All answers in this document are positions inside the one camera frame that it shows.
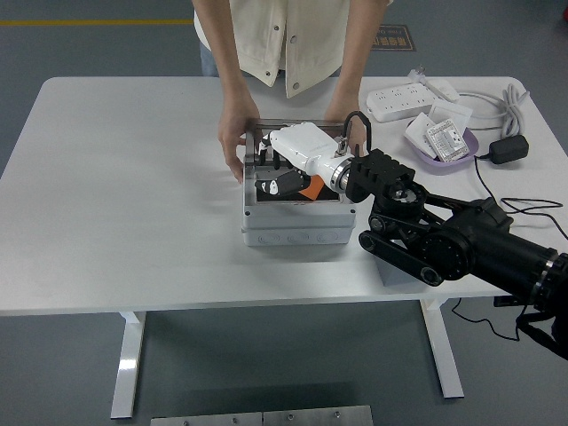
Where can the person's right hand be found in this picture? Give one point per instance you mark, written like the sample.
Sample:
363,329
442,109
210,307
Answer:
231,133

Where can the person's left hand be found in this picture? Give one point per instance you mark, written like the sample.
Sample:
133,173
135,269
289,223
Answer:
341,112

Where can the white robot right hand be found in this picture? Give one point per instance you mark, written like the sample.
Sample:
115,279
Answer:
302,144

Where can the orange cylindrical battery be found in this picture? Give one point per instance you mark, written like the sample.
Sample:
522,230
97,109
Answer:
313,188

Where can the grey plastic junction box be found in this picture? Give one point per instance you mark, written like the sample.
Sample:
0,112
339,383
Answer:
297,219

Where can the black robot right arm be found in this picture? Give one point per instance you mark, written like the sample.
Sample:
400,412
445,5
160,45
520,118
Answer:
466,239

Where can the person's left forearm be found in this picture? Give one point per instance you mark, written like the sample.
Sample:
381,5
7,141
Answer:
352,57

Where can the person's right forearm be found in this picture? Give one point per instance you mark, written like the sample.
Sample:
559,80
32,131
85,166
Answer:
226,57

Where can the white power strip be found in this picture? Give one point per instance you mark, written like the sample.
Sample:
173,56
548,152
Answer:
399,102

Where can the plain white packet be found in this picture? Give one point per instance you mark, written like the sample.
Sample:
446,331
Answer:
417,133

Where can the black floor sign sticker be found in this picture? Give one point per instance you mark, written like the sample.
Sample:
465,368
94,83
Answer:
399,42

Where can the person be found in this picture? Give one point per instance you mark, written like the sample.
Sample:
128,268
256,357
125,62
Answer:
266,44

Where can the white power plug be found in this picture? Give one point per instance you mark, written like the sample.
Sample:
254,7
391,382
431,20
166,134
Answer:
441,89

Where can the labelled white packet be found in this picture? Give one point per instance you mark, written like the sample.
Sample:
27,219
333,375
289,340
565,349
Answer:
448,142

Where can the white square socket plate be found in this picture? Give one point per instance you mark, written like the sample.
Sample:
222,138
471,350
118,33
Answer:
452,113

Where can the purple plastic tray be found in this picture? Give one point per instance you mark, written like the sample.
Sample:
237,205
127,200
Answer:
471,144

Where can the grey foam block holder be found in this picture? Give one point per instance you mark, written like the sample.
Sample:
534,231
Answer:
395,277

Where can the black power adapter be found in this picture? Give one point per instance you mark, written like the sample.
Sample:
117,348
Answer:
508,150

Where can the white table leg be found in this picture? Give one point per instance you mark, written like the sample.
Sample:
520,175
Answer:
444,355
128,364

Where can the grey metal plate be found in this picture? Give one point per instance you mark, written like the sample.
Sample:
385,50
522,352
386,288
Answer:
319,417
208,419

